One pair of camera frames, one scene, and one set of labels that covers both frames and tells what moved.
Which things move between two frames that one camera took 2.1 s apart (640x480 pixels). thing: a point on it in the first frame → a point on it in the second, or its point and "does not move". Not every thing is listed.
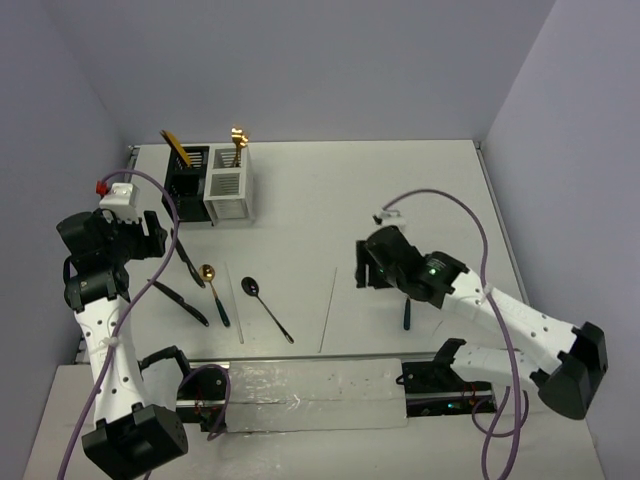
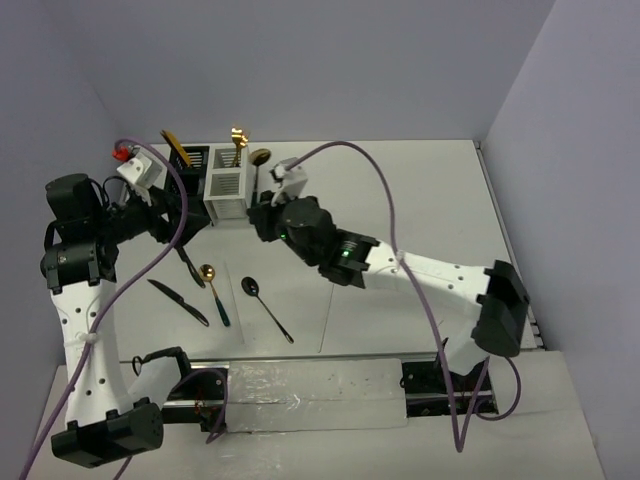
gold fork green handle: (243, 143) does not move
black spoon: (251, 287) does not move
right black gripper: (360, 269) → (263, 215)
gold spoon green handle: (207, 272) does not move
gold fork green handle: (237, 134) does not move
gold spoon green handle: (407, 314) → (258, 157)
